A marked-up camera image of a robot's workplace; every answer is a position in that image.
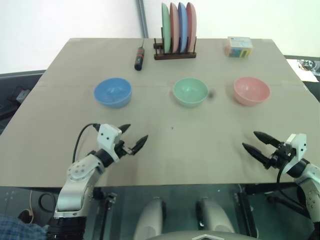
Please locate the grey left robot leg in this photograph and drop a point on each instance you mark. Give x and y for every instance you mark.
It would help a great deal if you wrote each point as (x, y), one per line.
(150, 217)

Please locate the pink-red bowl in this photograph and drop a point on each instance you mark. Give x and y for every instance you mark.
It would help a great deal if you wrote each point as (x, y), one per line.
(252, 91)

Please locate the grey right robot leg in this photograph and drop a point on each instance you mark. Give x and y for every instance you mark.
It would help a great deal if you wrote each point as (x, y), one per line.
(215, 217)

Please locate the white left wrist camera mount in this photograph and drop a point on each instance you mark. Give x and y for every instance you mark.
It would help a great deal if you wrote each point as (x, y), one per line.
(108, 136)

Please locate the blue plate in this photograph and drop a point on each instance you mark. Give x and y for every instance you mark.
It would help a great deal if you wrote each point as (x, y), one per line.
(183, 30)

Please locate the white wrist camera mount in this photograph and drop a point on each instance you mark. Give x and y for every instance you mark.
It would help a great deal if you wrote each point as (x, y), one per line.
(300, 145)
(108, 136)

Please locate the clear box of colourful items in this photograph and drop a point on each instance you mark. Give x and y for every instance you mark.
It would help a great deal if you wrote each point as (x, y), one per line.
(238, 47)

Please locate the grey robot leg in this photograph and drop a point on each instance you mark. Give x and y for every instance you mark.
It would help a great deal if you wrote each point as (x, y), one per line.
(150, 217)
(215, 217)

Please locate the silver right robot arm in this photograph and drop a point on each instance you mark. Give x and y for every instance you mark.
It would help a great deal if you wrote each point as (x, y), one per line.
(312, 197)

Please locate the blue plaid cloth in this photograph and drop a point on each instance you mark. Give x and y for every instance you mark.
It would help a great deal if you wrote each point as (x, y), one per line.
(20, 228)

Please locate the grey metal pole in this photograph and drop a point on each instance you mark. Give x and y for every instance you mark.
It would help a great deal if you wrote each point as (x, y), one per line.
(142, 17)

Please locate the black device with grey block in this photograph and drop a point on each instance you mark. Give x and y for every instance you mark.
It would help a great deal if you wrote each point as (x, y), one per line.
(20, 94)

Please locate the grey robot torso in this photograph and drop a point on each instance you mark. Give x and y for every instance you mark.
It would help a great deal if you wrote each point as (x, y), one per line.
(200, 236)

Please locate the green plate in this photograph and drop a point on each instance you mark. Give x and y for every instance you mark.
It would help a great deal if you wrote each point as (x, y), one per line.
(165, 30)

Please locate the blue bowl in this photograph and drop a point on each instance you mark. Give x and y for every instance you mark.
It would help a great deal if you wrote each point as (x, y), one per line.
(113, 93)

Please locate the green bowl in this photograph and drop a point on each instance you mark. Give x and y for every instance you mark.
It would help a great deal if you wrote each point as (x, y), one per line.
(190, 92)

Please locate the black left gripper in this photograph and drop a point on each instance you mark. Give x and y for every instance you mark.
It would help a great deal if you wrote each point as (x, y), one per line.
(121, 148)

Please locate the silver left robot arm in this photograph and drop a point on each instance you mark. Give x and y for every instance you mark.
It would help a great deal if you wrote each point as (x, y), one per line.
(75, 185)

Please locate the black and red screwdriver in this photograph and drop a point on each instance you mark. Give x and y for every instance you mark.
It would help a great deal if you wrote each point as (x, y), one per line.
(139, 58)

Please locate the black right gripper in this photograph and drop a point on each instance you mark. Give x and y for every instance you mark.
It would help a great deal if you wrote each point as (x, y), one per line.
(281, 155)

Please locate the pink plate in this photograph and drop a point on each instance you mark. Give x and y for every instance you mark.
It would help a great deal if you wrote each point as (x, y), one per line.
(174, 30)

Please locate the red plate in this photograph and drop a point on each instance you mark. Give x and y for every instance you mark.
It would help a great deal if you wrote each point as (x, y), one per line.
(192, 30)

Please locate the dark wooden plate rack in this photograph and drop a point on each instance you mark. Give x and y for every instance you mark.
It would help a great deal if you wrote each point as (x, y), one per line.
(175, 55)

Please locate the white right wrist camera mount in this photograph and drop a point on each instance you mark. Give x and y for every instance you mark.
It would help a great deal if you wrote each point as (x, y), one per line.
(300, 145)

